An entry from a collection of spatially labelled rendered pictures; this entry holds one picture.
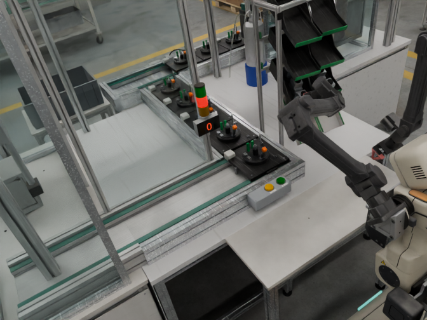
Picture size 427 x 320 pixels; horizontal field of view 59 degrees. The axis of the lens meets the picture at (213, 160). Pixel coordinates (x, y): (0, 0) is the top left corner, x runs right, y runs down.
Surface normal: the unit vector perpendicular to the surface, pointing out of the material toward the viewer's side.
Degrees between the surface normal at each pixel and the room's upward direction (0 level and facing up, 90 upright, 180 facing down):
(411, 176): 90
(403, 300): 0
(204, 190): 0
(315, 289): 0
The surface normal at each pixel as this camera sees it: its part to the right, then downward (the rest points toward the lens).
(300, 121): -0.73, -0.18
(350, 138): -0.14, -0.76
